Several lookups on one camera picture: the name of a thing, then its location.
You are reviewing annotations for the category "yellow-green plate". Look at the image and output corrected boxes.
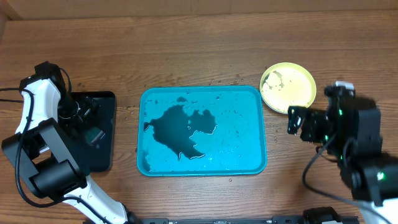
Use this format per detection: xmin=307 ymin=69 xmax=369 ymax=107
xmin=259 ymin=62 xmax=317 ymax=114

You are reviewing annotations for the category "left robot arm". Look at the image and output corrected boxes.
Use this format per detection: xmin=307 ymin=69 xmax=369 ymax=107
xmin=1 ymin=62 xmax=139 ymax=223

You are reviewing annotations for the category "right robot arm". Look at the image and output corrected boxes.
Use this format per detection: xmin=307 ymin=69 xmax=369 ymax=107
xmin=287 ymin=98 xmax=397 ymax=223

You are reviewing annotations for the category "black water tray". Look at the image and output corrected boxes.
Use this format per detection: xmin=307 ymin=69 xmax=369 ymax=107
xmin=72 ymin=91 xmax=116 ymax=172

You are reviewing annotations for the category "teal plastic tray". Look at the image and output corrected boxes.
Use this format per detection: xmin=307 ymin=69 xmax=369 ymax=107
xmin=137 ymin=86 xmax=267 ymax=177

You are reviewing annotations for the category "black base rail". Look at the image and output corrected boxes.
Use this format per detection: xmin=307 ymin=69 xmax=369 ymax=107
xmin=141 ymin=207 xmax=359 ymax=224

